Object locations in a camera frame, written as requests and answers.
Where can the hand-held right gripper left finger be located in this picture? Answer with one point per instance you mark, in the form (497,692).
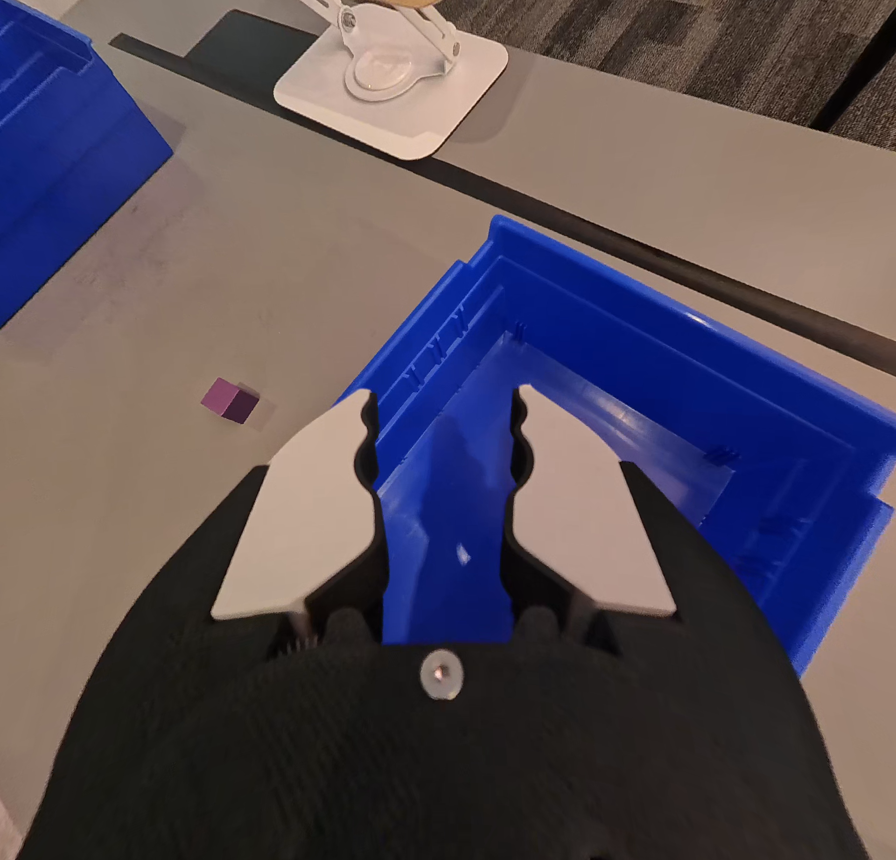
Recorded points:
(308,524)

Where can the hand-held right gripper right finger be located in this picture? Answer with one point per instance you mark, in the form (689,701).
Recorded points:
(588,524)

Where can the purple cube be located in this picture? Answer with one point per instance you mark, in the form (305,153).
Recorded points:
(227,401)

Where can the blue plastic bin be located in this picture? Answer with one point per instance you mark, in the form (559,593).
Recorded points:
(70,146)
(630,300)

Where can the white board stand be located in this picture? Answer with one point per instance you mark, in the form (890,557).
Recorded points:
(399,111)

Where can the black metal pole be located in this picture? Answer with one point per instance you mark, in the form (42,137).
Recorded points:
(857,79)

